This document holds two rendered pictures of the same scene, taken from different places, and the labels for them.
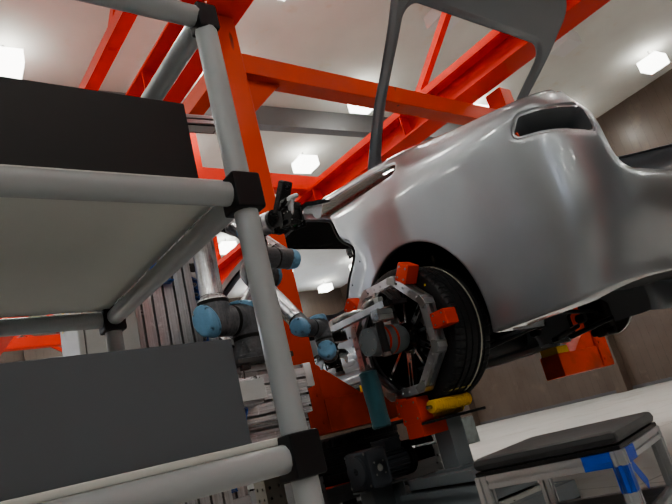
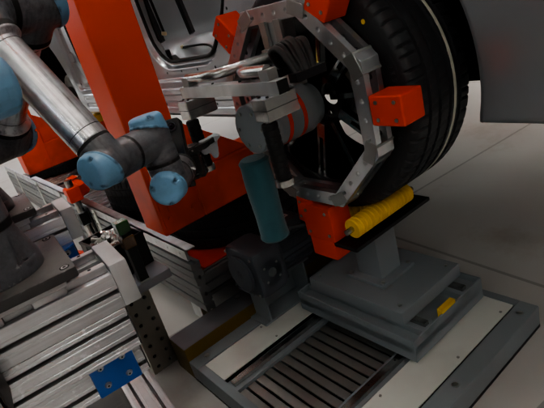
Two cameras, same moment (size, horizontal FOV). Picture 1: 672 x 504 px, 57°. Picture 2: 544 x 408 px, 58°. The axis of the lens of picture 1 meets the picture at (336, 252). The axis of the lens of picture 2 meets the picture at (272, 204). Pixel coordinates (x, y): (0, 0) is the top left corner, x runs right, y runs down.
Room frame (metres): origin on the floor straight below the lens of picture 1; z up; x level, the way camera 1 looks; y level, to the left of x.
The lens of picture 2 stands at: (1.58, -0.19, 1.13)
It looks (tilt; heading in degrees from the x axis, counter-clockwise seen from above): 22 degrees down; 7
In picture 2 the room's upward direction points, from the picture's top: 16 degrees counter-clockwise
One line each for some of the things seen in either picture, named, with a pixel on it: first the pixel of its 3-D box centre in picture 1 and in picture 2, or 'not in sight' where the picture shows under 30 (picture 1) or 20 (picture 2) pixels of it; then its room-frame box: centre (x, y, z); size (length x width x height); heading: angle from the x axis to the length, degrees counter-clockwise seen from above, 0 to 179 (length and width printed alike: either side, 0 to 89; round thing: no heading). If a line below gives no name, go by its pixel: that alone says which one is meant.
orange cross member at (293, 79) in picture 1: (399, 116); not in sight; (4.02, -0.69, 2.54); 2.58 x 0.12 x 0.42; 131
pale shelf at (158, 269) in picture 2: not in sight; (121, 267); (3.03, 0.56, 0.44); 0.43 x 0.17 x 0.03; 41
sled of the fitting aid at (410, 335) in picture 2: (466, 489); (385, 293); (3.01, -0.30, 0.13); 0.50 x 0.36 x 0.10; 41
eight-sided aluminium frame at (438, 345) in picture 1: (395, 338); (299, 107); (2.90, -0.17, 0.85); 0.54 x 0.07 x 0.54; 41
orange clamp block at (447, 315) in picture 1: (444, 318); (396, 106); (2.66, -0.38, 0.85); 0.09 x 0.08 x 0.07; 41
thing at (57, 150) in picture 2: not in sight; (78, 126); (4.80, 1.36, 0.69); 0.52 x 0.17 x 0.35; 131
